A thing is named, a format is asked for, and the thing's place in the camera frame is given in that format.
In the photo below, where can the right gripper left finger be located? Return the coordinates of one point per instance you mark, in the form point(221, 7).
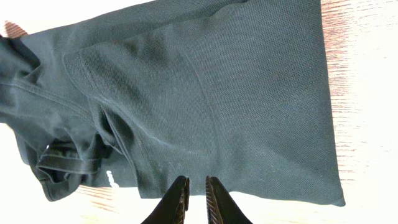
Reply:
point(173, 205)

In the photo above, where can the black t-shirt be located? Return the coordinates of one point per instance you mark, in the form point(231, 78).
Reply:
point(236, 90)

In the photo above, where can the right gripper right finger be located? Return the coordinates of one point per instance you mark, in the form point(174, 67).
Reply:
point(221, 208)

